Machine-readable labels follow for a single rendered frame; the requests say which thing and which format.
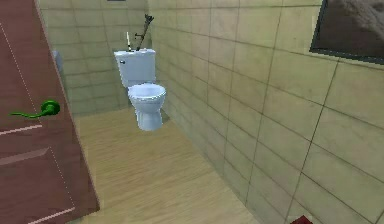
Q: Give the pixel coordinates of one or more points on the grey wall fixture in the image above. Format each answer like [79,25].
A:
[58,61]

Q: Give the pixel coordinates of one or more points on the reddish brown room door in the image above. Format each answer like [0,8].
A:
[30,66]

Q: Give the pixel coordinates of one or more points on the dark red object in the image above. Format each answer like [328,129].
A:
[301,220]

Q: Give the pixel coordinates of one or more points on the white toilet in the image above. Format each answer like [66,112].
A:
[143,90]

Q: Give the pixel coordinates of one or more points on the white candle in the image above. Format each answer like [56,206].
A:
[128,41]

